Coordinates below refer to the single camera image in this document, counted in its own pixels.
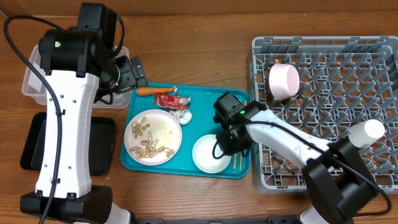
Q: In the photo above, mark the pink bowl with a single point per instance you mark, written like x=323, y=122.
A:
x=284, y=81

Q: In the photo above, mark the white bowl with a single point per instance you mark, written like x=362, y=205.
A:
x=203, y=155

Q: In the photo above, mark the orange carrot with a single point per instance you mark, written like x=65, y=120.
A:
x=146, y=91

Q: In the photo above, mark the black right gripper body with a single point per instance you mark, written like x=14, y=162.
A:
x=233, y=143

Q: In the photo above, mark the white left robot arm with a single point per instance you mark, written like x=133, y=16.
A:
x=77, y=67

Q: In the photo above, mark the grey dishwasher rack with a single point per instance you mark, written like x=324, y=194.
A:
x=343, y=81

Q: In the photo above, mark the pink plate with peanuts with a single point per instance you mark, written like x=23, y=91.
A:
x=153, y=137

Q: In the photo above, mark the white plastic cup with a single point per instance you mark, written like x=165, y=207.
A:
x=364, y=134

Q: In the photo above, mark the clear plastic bin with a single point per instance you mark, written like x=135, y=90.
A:
x=33, y=87

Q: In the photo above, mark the black tray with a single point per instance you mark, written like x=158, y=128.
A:
x=102, y=137

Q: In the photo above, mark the wooden chopstick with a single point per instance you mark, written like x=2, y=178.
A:
x=240, y=162
x=235, y=160

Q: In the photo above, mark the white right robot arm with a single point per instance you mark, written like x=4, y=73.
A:
x=338, y=182

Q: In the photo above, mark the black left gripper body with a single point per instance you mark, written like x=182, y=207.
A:
x=130, y=78

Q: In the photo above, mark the red snack wrapper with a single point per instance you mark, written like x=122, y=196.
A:
x=172, y=102

